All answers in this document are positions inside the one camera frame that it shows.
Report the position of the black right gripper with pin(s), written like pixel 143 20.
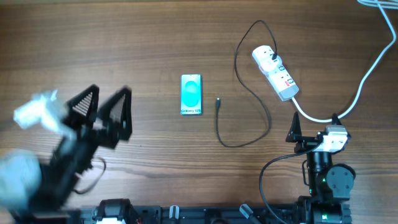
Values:
pixel 295 135

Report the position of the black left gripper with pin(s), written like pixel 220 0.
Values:
pixel 111 135

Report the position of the teal Galaxy smartphone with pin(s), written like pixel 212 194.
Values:
pixel 191 94

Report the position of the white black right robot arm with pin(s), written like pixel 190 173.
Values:
pixel 329 184

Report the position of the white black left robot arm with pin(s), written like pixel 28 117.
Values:
pixel 35 191

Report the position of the white USB charger plug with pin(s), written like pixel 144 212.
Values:
pixel 267 64

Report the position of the white power strip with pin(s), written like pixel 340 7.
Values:
pixel 281 81

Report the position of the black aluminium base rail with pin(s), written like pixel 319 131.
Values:
pixel 202 214

